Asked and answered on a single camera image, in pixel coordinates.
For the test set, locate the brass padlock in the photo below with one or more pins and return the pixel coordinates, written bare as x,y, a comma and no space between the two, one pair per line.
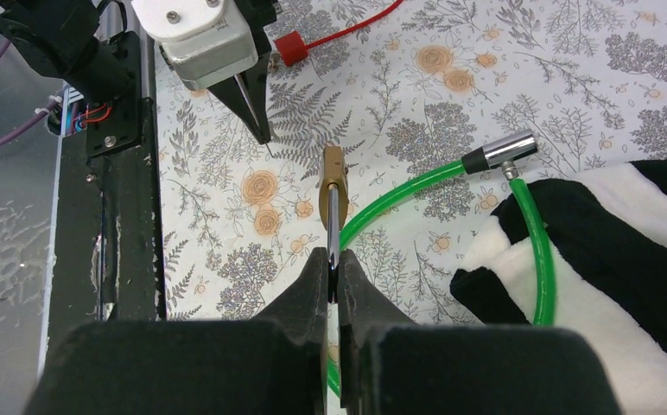
333,199

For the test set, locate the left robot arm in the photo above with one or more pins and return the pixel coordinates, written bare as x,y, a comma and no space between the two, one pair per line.
60,39

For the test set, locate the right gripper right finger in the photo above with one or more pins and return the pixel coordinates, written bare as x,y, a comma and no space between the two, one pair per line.
391,365

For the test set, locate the black white striped cloth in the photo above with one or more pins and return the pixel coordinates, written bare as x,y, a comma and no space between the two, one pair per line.
607,231

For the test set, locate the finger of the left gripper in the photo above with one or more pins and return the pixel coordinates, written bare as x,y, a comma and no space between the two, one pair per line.
245,95

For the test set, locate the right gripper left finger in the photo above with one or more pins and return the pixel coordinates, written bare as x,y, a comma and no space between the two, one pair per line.
273,363

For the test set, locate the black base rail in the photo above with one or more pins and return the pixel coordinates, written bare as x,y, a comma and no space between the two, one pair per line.
105,250

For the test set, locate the green cable lock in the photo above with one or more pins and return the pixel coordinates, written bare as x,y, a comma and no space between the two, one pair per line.
483,162

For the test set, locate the red cable lock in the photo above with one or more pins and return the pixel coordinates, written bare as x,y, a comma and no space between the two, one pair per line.
294,49

